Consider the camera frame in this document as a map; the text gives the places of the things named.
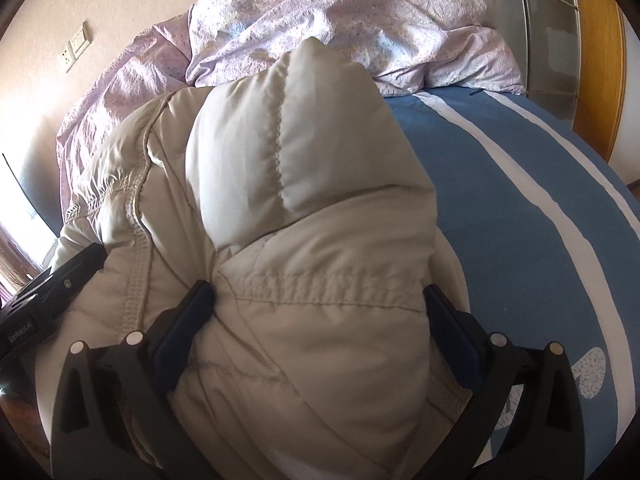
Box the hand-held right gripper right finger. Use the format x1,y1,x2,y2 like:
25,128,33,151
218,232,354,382
425,284,586,480

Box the pink floral duvet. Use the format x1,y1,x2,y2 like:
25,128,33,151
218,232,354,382
55,0,526,221

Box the wooden glass-panel headboard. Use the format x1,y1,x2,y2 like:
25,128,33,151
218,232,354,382
486,0,630,163

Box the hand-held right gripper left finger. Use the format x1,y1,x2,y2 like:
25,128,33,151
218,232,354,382
50,280,221,480

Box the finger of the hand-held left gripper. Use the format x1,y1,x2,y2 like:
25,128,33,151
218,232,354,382
50,242,107,306

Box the blue white-striped bed sheet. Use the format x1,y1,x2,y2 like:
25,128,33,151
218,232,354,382
382,86,640,480

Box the beige down jacket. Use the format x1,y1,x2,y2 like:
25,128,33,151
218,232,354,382
42,36,473,480

